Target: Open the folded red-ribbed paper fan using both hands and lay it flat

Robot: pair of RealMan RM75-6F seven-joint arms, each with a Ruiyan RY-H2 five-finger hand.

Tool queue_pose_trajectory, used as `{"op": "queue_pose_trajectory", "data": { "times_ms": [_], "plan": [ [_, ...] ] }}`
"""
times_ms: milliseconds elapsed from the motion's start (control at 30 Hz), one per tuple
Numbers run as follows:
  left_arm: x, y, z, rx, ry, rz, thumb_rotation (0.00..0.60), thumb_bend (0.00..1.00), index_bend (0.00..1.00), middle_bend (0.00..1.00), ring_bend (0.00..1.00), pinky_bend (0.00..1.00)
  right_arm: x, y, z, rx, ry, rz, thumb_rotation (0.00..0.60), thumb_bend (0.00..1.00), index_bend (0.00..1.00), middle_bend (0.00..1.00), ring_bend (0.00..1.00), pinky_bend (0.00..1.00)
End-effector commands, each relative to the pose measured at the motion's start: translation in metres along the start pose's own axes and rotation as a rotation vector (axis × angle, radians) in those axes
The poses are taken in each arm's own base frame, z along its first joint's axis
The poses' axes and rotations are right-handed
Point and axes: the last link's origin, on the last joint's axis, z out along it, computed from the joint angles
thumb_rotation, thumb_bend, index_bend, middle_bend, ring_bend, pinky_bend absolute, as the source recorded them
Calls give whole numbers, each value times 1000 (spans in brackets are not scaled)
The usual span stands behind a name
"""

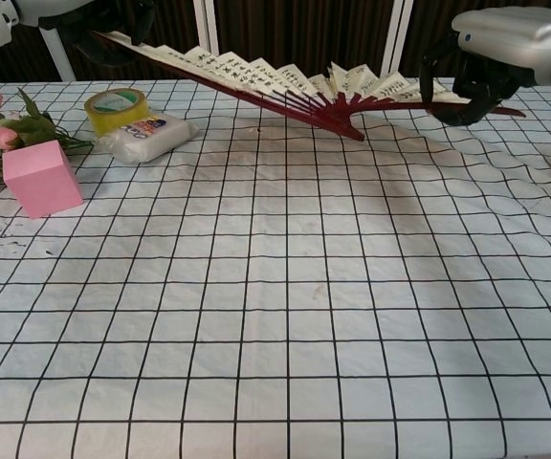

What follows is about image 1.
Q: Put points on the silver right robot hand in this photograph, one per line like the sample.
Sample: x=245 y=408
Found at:
x=505 y=28

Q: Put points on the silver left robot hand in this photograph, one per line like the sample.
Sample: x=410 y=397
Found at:
x=65 y=12

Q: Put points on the red ribbed paper folding fan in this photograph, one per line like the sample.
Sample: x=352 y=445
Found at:
x=256 y=76

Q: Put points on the yellow adhesive tape roll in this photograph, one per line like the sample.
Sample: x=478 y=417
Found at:
x=113 y=117

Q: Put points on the pink artificial flower bouquet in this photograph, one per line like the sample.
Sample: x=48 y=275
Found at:
x=5 y=136

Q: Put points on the white printed tissue pack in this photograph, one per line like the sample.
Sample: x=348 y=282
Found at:
x=151 y=141

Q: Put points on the pink cube block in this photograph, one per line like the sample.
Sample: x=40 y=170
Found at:
x=41 y=181

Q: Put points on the white black-checked tablecloth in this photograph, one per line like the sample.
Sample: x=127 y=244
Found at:
x=275 y=287

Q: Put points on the white aluminium frame post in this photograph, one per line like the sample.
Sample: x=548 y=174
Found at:
x=397 y=38
x=206 y=24
x=60 y=57

